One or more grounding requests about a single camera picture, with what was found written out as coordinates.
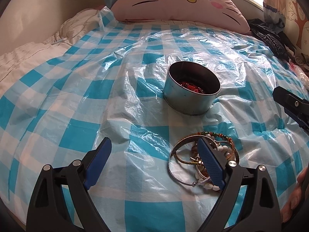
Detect silver metal bangle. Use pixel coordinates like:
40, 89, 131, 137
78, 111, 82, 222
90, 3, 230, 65
168, 131, 239, 191

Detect pink cat face pillow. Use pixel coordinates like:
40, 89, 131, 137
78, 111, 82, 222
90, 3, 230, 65
111, 0, 250, 34

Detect right hand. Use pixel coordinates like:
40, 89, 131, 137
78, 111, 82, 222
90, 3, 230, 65
281, 167, 307, 223

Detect blue checkered plastic sheet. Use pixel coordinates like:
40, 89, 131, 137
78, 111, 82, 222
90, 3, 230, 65
1, 9, 308, 231

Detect gold chain bracelet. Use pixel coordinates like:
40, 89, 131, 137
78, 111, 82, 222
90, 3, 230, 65
174, 147, 206, 167

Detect red cord bracelet white beads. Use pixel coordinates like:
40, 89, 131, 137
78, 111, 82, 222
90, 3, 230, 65
180, 80, 205, 94

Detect tree pattern headboard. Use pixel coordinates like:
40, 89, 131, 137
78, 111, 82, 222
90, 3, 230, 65
284, 0, 308, 55

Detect pile of clothes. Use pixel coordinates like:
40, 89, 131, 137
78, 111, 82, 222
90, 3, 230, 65
288, 52, 308, 77

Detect white quilt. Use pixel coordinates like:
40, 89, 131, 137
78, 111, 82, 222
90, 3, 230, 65
1, 9, 99, 95

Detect round metal tin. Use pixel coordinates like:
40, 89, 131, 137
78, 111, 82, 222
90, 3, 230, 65
163, 61, 221, 115

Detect green orange bead bracelet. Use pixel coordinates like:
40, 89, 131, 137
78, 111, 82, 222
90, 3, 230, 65
193, 131, 235, 161

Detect black plastic bag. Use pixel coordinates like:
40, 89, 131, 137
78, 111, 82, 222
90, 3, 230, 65
247, 18, 295, 61

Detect white pearl bracelet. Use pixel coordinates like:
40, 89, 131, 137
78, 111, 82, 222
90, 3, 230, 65
193, 137, 234, 191

